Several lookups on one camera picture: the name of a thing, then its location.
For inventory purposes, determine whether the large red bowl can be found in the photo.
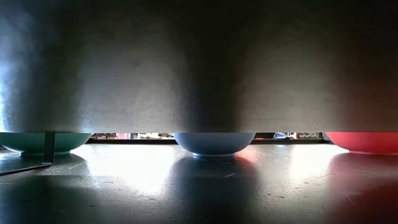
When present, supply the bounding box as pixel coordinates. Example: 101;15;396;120
325;131;398;156

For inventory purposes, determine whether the large teal bowl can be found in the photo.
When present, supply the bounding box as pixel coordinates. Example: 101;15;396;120
0;132;93;156

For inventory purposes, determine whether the large blue bowl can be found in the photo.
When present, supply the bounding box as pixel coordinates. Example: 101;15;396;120
172;132;256;157

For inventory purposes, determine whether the black table mat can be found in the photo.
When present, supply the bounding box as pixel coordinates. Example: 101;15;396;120
0;142;398;224

